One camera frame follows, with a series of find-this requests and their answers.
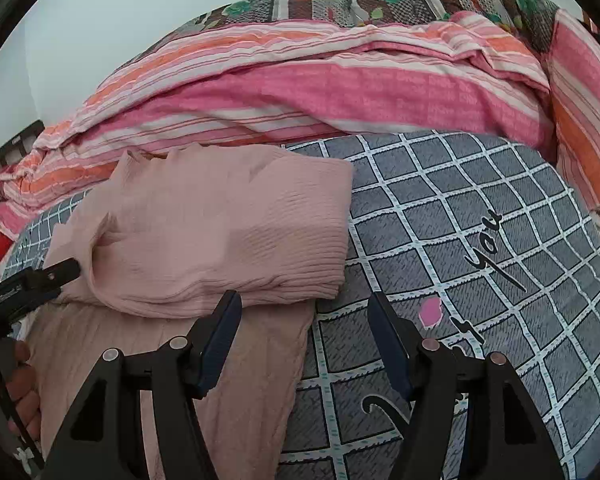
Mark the pink knit sweater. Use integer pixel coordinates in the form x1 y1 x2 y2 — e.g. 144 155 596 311
27 142 356 480

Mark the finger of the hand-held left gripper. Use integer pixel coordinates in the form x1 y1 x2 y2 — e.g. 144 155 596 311
26 258 81 302

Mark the brown floral blanket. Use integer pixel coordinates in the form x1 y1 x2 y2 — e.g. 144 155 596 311
182 0 600 56

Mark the person's left hand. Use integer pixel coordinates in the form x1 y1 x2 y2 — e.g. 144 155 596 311
0 339 44 433

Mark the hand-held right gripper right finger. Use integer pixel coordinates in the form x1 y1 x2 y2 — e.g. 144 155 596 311
367 291 566 480

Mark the pink orange striped quilt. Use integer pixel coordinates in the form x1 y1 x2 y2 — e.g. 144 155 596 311
0 10 600 241

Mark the grey checked bed sheet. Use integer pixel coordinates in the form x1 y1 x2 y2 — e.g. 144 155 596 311
0 130 600 480

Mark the dark bed frame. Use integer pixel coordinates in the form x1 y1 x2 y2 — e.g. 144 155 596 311
0 120 47 211

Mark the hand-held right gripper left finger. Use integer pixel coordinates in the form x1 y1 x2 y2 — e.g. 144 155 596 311
44 290 243 480

